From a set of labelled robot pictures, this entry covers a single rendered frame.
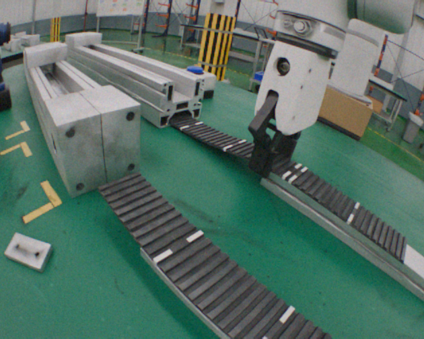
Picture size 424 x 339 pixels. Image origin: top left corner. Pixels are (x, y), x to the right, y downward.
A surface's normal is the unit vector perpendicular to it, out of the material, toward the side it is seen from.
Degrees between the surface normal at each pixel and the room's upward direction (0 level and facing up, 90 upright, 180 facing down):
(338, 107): 90
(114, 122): 90
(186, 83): 90
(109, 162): 90
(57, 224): 0
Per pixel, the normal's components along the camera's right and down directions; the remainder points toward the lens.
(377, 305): 0.16, -0.80
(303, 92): 0.62, 0.51
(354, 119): -0.60, 0.38
